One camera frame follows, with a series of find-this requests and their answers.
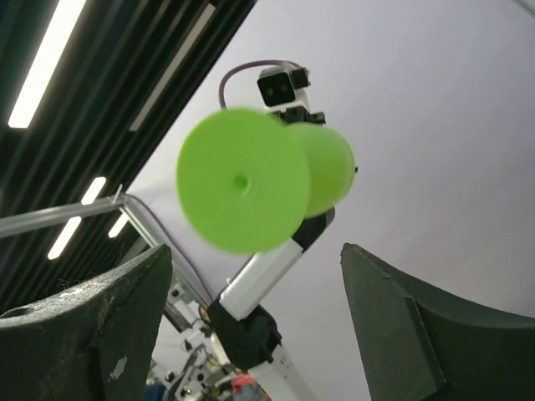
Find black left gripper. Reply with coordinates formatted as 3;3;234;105
271;106;326;125

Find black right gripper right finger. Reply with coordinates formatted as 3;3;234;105
341;243;534;400

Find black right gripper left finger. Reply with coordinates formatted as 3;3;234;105
1;245;173;400

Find green wine glass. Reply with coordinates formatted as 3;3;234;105
176;108;355;254

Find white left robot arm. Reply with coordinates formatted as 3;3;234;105
202;104;344;400

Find ceiling light strips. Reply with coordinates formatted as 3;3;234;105
7;0;218;261

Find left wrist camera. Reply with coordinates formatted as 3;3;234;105
257;63;310;108

